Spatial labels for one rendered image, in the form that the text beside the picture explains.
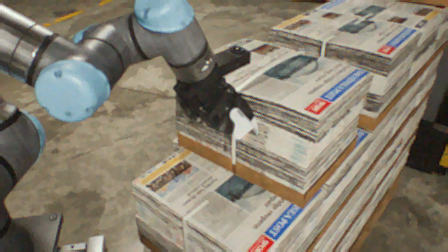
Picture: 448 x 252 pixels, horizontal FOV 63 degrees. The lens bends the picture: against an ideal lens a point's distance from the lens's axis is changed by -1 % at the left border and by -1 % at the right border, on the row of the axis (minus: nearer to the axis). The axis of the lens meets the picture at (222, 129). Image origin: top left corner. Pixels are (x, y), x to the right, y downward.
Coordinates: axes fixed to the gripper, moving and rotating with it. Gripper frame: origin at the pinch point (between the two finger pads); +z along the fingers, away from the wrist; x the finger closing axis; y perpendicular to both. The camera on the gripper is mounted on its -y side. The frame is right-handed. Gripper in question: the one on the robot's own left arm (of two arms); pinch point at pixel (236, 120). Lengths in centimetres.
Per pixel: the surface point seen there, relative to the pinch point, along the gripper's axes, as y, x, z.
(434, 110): -113, 19, 140
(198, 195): 16.8, -2.6, 9.0
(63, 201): 48, -118, 87
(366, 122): -28.0, 16.2, 31.4
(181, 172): 14.0, -11.2, 10.4
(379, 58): -37.8, 15.4, 15.1
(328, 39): -39.7, 0.2, 14.7
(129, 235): 40, -71, 91
